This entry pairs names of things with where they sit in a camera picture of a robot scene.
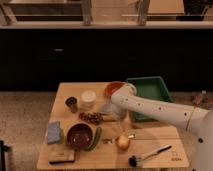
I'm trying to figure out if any dark metal cup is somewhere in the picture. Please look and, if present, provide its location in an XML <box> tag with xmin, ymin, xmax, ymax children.
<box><xmin>65</xmin><ymin>97</ymin><xmax>78</xmax><ymax>113</ymax></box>

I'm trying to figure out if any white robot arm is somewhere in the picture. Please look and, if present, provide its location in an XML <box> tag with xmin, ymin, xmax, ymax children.
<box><xmin>110</xmin><ymin>83</ymin><xmax>213</xmax><ymax>171</ymax></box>

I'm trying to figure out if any blue sponge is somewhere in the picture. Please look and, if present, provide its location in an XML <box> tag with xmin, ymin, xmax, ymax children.
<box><xmin>47</xmin><ymin>121</ymin><xmax>63</xmax><ymax>144</ymax></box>

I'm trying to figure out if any orange bowl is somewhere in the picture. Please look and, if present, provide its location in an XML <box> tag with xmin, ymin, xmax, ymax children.
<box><xmin>104</xmin><ymin>81</ymin><xmax>124</xmax><ymax>98</ymax></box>

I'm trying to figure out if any green cucumber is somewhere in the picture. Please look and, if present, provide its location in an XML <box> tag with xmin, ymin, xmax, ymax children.
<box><xmin>85</xmin><ymin>127</ymin><xmax>102</xmax><ymax>151</ymax></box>

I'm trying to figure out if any green plastic tray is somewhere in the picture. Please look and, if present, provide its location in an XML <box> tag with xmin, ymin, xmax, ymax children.
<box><xmin>126</xmin><ymin>76</ymin><xmax>174</xmax><ymax>122</ymax></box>

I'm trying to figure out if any brown wooden block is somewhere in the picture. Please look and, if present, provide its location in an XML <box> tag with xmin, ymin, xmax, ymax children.
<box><xmin>49</xmin><ymin>150</ymin><xmax>75</xmax><ymax>164</ymax></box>

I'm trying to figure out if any black white brush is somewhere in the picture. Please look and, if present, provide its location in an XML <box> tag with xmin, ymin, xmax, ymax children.
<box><xmin>128</xmin><ymin>145</ymin><xmax>172</xmax><ymax>167</ymax></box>

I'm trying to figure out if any white paper cup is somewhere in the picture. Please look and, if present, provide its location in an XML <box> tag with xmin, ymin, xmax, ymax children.
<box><xmin>81</xmin><ymin>90</ymin><xmax>96</xmax><ymax>108</ymax></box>

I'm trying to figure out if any yellow banana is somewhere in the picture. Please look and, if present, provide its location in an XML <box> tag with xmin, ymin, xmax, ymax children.
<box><xmin>101</xmin><ymin>115</ymin><xmax>116</xmax><ymax>122</ymax></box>

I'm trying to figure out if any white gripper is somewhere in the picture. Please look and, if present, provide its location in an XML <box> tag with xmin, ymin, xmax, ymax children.
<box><xmin>111</xmin><ymin>104</ymin><xmax>128</xmax><ymax>131</ymax></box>

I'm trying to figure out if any dark red bowl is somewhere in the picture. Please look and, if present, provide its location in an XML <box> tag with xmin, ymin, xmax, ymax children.
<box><xmin>66</xmin><ymin>123</ymin><xmax>93</xmax><ymax>150</ymax></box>

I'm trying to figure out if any brown grape bunch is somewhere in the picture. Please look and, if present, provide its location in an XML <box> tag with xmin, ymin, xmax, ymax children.
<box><xmin>79</xmin><ymin>112</ymin><xmax>102</xmax><ymax>125</ymax></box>

